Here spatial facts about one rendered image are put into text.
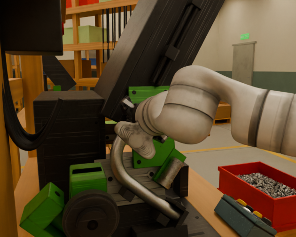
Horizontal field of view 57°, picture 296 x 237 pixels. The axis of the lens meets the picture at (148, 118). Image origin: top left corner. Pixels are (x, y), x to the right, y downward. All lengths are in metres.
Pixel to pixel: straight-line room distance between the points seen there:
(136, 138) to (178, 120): 0.18
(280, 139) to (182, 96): 0.12
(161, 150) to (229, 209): 0.26
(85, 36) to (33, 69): 2.42
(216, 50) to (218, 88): 10.75
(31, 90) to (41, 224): 1.07
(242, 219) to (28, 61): 1.13
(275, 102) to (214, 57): 10.73
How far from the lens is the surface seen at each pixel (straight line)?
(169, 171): 0.69
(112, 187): 0.71
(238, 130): 0.33
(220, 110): 6.77
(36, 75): 1.43
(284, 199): 0.99
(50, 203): 0.41
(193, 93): 0.34
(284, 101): 0.33
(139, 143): 0.50
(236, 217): 0.80
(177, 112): 0.34
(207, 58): 10.89
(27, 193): 1.10
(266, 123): 0.32
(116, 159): 0.65
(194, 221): 0.82
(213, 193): 0.99
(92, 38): 3.80
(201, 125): 0.34
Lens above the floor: 1.32
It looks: 10 degrees down
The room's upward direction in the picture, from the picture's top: straight up
